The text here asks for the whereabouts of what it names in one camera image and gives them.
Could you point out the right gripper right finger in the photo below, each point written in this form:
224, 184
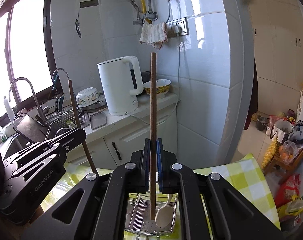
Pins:
167, 181

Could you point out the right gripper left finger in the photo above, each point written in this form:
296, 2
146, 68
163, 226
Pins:
140, 178

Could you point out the brown wooden chopstick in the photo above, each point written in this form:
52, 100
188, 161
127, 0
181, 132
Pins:
75, 113
153, 136

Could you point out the grey rectangular lid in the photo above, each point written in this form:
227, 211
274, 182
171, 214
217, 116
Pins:
98, 120

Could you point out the yellow patterned bowl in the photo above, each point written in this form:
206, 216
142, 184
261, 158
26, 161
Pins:
162, 87

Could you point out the yellow checked tablecloth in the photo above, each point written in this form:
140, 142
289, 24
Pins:
245, 175

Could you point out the white cartoon bowl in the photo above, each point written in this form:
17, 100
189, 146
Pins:
87, 97

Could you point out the white electric kettle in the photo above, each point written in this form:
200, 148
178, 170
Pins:
122, 83

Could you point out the thin chrome water faucet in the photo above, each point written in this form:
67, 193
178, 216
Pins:
56, 77

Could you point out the wooden stool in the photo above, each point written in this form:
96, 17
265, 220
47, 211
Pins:
283, 167

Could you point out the white shopping bag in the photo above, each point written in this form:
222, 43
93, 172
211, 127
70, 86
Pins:
280, 129

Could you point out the white hanging dishcloth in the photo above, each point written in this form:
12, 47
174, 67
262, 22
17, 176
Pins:
154, 35

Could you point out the lower wall socket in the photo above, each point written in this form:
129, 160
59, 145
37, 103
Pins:
177, 27

